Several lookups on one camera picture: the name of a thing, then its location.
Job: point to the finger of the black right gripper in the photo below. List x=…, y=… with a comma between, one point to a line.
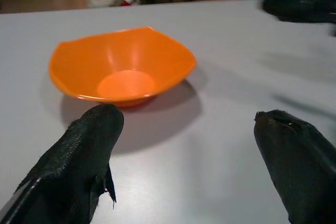
x=296, y=161

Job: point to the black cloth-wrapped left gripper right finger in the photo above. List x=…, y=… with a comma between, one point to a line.
x=296, y=6

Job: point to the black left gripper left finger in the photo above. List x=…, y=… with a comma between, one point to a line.
x=71, y=161

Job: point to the orange plastic bowl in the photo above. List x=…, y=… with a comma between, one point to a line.
x=123, y=66

